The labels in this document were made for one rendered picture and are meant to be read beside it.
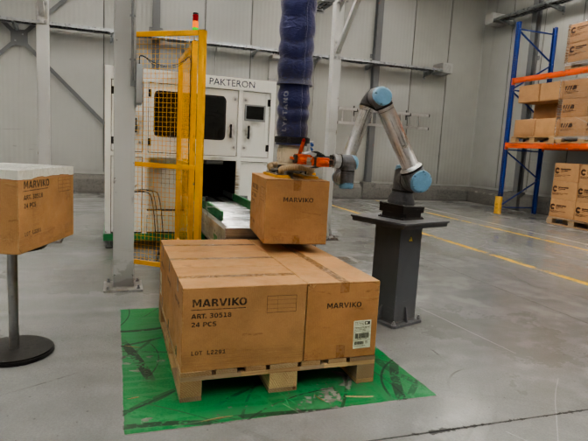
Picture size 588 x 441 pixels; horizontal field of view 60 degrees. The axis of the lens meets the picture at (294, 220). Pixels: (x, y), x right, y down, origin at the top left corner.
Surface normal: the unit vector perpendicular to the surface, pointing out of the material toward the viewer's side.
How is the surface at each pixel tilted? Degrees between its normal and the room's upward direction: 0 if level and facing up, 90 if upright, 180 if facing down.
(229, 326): 90
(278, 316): 90
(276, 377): 90
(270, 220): 90
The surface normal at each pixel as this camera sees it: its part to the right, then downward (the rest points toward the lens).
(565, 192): -0.94, 0.02
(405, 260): 0.62, 0.14
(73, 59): 0.31, 0.15
